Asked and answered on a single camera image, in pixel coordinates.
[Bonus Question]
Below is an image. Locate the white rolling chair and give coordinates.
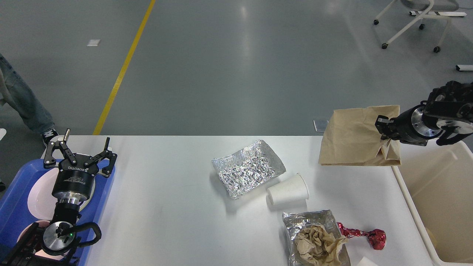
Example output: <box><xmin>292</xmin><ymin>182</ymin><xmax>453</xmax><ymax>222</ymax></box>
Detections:
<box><xmin>372</xmin><ymin>0</ymin><xmax>467</xmax><ymax>53</ymax></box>

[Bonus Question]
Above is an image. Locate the red foil wrapper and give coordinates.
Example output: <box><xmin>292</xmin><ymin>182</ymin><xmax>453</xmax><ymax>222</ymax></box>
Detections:
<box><xmin>337</xmin><ymin>222</ymin><xmax>387</xmax><ymax>250</ymax></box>

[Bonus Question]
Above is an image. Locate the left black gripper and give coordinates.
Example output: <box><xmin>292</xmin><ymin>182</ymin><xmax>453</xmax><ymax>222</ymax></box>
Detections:
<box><xmin>44</xmin><ymin>129</ymin><xmax>118</xmax><ymax>204</ymax></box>

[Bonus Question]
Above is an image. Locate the light green plate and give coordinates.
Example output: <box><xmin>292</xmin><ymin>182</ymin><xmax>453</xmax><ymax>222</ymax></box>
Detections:
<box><xmin>79</xmin><ymin>192</ymin><xmax>93</xmax><ymax>212</ymax></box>

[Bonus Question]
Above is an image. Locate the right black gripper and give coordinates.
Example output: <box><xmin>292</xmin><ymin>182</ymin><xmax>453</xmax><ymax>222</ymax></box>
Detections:
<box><xmin>375</xmin><ymin>105</ymin><xmax>443</xmax><ymax>146</ymax></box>

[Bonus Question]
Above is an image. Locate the pink plate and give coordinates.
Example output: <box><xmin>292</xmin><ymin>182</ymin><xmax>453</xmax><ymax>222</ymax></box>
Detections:
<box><xmin>27</xmin><ymin>168</ymin><xmax>91</xmax><ymax>221</ymax></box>

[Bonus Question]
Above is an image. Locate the beige plastic bin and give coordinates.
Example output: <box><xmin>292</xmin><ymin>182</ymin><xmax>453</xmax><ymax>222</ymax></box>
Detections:
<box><xmin>392</xmin><ymin>140</ymin><xmax>473</xmax><ymax>266</ymax></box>

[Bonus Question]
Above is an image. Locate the white bar on floor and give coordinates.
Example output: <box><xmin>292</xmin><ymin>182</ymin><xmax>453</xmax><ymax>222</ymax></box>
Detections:
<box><xmin>455</xmin><ymin>65</ymin><xmax>473</xmax><ymax>71</ymax></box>

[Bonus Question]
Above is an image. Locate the pink ribbed mug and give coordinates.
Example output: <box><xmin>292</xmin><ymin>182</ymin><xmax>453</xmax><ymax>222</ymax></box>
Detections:
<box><xmin>17</xmin><ymin>221</ymin><xmax>69</xmax><ymax>261</ymax></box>

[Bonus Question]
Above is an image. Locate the aluminium foil tray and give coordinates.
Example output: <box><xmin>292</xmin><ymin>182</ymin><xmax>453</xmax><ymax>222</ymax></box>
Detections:
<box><xmin>212</xmin><ymin>140</ymin><xmax>286</xmax><ymax>200</ymax></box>

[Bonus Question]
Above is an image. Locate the brown paper bag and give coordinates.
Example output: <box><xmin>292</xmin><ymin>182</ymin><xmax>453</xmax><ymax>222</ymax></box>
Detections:
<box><xmin>318</xmin><ymin>105</ymin><xmax>401</xmax><ymax>166</ymax></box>

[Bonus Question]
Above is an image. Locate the flat crumpled foil sheet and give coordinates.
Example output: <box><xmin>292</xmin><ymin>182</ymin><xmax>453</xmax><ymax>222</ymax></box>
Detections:
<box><xmin>282</xmin><ymin>210</ymin><xmax>342</xmax><ymax>266</ymax></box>

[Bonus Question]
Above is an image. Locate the crumpled brown paper ball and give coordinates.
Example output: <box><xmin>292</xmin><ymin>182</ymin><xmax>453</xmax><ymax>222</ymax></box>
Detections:
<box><xmin>294</xmin><ymin>225</ymin><xmax>348</xmax><ymax>266</ymax></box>

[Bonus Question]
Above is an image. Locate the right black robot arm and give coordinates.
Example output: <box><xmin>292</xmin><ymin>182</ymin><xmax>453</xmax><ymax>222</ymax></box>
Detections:
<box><xmin>375</xmin><ymin>81</ymin><xmax>473</xmax><ymax>146</ymax></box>

